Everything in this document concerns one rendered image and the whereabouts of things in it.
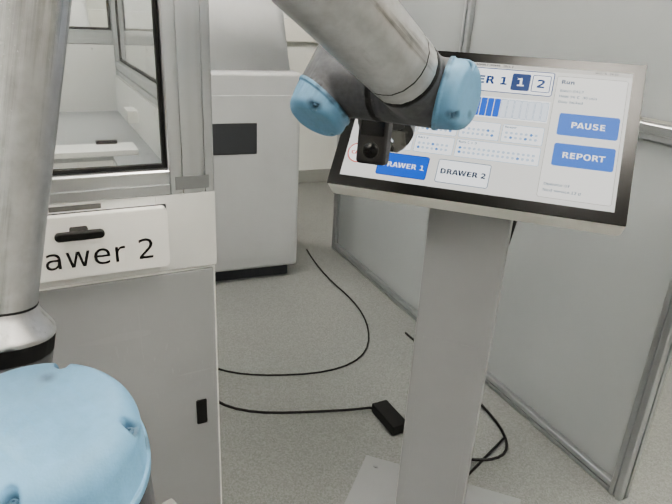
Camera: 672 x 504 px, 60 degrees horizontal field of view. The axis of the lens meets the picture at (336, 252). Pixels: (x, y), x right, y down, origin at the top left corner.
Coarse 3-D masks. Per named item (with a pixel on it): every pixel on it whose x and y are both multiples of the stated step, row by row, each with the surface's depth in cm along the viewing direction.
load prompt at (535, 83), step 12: (480, 72) 110; (492, 72) 109; (504, 72) 109; (516, 72) 108; (528, 72) 108; (540, 72) 107; (492, 84) 109; (504, 84) 108; (516, 84) 107; (528, 84) 107; (540, 84) 106; (552, 84) 106
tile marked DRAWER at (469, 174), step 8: (440, 160) 106; (448, 160) 105; (456, 160) 105; (440, 168) 105; (448, 168) 105; (456, 168) 105; (464, 168) 104; (472, 168) 104; (480, 168) 103; (488, 168) 103; (440, 176) 105; (448, 176) 104; (456, 176) 104; (464, 176) 104; (472, 176) 103; (480, 176) 103; (488, 176) 103; (456, 184) 104; (464, 184) 103; (472, 184) 103; (480, 184) 102
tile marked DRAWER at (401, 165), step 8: (392, 152) 109; (392, 160) 108; (400, 160) 108; (408, 160) 107; (416, 160) 107; (424, 160) 107; (376, 168) 108; (384, 168) 108; (392, 168) 107; (400, 168) 107; (408, 168) 107; (416, 168) 106; (424, 168) 106; (400, 176) 107; (408, 176) 106; (416, 176) 106; (424, 176) 105
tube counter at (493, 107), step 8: (488, 96) 108; (480, 104) 108; (488, 104) 107; (496, 104) 107; (504, 104) 107; (512, 104) 106; (520, 104) 106; (528, 104) 106; (536, 104) 105; (544, 104) 105; (480, 112) 107; (488, 112) 107; (496, 112) 106; (504, 112) 106; (512, 112) 106; (520, 112) 105; (528, 112) 105; (536, 112) 105; (544, 112) 104; (520, 120) 105; (528, 120) 104; (536, 120) 104; (544, 120) 104
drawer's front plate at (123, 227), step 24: (48, 216) 95; (72, 216) 95; (96, 216) 97; (120, 216) 99; (144, 216) 101; (48, 240) 95; (96, 240) 98; (120, 240) 100; (168, 240) 104; (96, 264) 100; (120, 264) 102; (144, 264) 104; (168, 264) 106
